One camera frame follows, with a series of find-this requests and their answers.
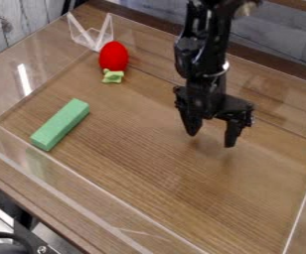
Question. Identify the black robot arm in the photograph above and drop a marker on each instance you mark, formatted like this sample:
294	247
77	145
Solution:
202	64

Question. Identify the green rectangular block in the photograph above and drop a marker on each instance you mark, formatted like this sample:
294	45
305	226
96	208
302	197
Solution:
59	126

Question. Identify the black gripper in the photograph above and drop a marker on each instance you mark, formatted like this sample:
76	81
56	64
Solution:
202	100

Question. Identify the clear acrylic tray walls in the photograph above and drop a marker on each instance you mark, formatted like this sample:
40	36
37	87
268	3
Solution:
130	186

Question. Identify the red toy strawberry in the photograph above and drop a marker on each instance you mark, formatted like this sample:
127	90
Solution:
114	62

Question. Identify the black table leg bracket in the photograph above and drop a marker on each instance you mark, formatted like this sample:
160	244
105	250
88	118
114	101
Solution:
28	239

